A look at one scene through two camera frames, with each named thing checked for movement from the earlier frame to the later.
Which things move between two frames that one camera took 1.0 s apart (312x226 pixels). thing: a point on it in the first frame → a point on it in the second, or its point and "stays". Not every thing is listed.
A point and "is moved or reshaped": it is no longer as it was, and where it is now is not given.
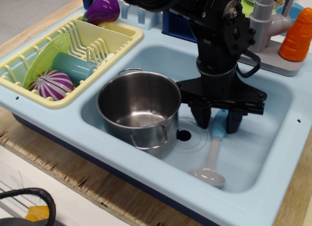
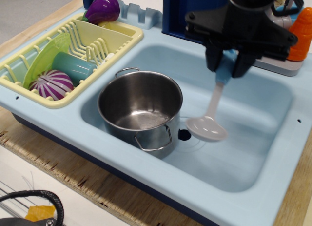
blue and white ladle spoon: (209, 176) is moved or reshaped
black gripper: (222, 88) → (245, 24)
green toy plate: (44, 60) stays
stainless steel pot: (139, 110) stays
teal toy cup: (78, 70) stays
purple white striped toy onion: (52, 84) stays
